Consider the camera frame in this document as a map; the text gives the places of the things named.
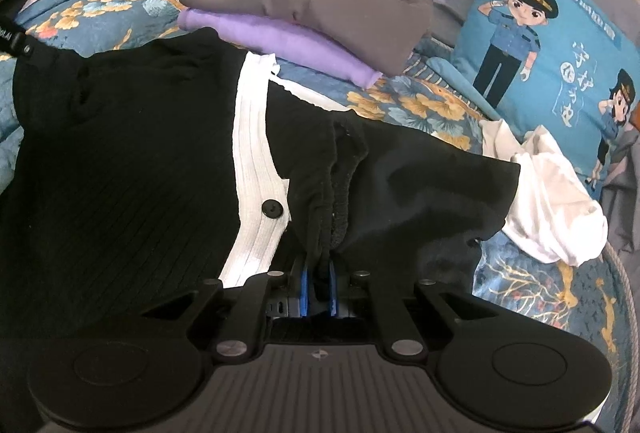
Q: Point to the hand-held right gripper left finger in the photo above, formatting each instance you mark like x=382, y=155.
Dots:
x=301, y=292

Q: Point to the blue floral quilt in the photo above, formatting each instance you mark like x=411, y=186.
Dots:
x=440, y=108

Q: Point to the white garment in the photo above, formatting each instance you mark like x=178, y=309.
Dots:
x=550, y=203

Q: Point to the black cardigan with white trim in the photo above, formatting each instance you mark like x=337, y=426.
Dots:
x=125, y=163

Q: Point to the purple folded garment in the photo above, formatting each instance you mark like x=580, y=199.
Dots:
x=300, y=47

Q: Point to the grey cloth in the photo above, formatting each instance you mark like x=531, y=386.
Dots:
x=625, y=213

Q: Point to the blue cartoon print pillow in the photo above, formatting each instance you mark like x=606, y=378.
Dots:
x=565, y=63

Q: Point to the grey folded garment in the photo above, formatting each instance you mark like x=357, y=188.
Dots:
x=325, y=8

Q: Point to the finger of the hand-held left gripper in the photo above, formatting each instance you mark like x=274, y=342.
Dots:
x=15, y=40

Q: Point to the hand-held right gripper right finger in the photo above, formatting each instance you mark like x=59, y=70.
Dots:
x=334, y=293

